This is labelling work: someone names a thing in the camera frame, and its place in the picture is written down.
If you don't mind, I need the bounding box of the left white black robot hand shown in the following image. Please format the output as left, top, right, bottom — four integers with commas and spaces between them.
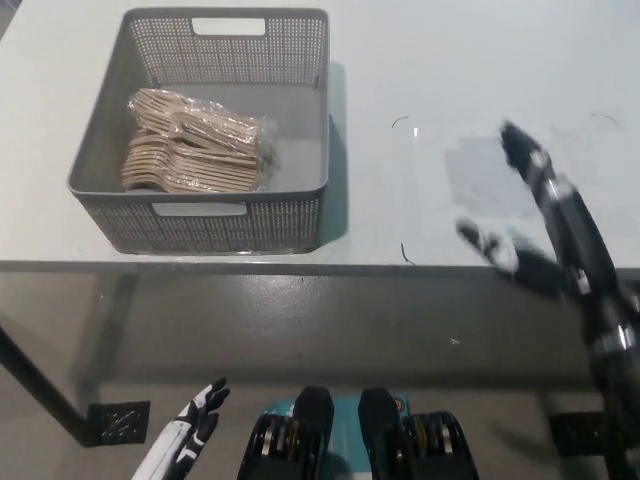
130, 377, 231, 480

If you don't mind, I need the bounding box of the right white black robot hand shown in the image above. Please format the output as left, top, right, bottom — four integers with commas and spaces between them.
455, 119, 624, 304

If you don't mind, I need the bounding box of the bag of wooden forks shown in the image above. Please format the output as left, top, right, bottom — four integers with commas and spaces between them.
121, 88, 281, 194

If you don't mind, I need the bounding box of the black metal table leg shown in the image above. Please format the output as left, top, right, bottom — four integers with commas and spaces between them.
0, 324, 101, 448

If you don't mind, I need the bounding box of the grey perforated plastic basket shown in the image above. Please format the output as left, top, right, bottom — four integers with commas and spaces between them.
66, 7, 332, 256

